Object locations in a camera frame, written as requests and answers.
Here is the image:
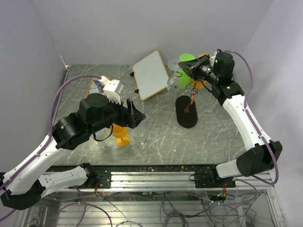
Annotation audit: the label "orange plastic wine glass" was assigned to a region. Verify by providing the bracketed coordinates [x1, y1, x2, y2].
[110, 124, 129, 147]

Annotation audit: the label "clear wine glass front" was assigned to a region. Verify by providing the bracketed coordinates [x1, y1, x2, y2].
[95, 128, 110, 150]

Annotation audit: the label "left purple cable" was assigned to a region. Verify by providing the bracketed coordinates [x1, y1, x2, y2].
[0, 75, 102, 223]

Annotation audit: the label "tangled cables under table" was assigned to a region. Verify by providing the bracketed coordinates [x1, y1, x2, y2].
[54, 189, 258, 227]

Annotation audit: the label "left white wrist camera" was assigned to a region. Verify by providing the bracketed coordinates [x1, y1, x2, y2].
[99, 76, 124, 105]

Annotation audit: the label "clear wine glass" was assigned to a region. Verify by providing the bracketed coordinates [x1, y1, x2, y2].
[167, 60, 181, 91]
[95, 128, 110, 150]

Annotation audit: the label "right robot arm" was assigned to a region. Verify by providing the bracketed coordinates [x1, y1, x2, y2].
[178, 50, 283, 187]

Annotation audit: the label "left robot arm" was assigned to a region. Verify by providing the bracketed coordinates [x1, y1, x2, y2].
[0, 93, 146, 210]

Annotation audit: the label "black oval rack base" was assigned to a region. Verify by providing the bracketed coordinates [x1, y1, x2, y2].
[175, 96, 198, 129]

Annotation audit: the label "aluminium rail frame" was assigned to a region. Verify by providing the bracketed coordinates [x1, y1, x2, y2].
[97, 172, 273, 192]

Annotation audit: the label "green plastic wine glass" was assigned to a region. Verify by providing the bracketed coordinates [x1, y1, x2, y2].
[178, 53, 195, 88]

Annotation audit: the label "small whiteboard yellow frame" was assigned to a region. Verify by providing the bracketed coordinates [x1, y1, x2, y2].
[133, 50, 169, 101]

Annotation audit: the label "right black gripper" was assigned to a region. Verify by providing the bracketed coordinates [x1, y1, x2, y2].
[178, 53, 219, 85]

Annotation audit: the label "copper wire glass rack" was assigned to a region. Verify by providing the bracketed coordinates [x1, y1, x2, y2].
[174, 71, 198, 114]

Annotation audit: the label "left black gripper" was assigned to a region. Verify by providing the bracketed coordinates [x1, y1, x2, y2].
[88, 94, 146, 134]

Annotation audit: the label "clear ribbed glass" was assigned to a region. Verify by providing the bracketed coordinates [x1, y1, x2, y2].
[132, 127, 147, 145]

